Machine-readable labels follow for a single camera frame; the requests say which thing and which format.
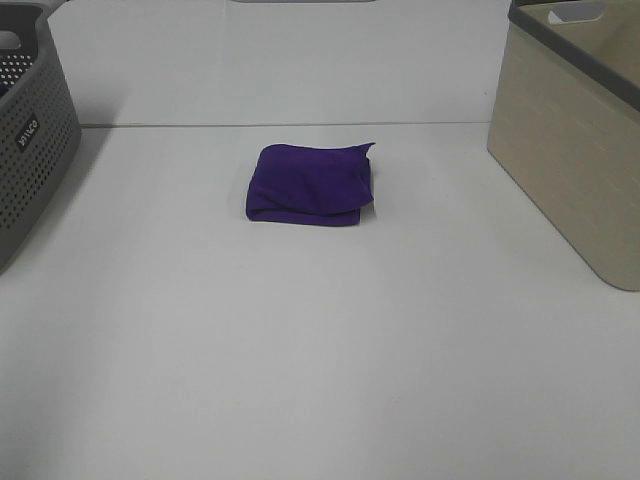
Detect beige storage basket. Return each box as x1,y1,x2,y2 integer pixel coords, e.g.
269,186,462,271
487,1,639,291

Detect grey perforated basket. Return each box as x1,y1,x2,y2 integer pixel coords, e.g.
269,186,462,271
1,1,81,270

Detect purple towel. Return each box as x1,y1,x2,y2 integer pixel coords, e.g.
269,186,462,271
245,142,374,227

